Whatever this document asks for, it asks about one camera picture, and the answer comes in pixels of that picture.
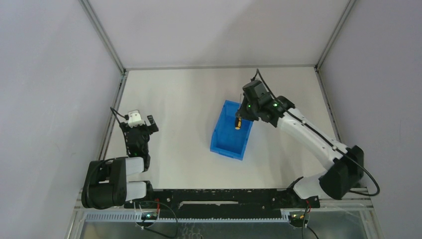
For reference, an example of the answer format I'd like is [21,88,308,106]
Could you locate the blue plastic bin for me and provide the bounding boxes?
[210,100,253,161]

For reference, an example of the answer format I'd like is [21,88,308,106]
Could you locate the left black cable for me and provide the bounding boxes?
[133,200,179,239]

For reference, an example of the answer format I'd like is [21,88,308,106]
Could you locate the black cable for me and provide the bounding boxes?
[288,198,318,239]
[133,200,179,239]

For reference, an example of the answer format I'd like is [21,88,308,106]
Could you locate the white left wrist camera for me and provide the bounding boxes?
[127,110,145,127]

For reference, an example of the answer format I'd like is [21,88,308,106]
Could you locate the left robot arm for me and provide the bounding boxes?
[81,115,159,210]

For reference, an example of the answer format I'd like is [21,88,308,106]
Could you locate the right black cable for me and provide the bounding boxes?
[288,198,318,239]

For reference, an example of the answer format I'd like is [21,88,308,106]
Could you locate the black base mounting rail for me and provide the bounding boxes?
[124,189,320,218]

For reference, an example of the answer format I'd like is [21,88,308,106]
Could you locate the black yellow handled screwdriver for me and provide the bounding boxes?
[234,93,243,130]

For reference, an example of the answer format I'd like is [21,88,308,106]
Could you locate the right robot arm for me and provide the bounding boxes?
[236,80,363,207]

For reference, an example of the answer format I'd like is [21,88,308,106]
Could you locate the perforated metal cable tray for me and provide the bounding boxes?
[83,211,305,223]

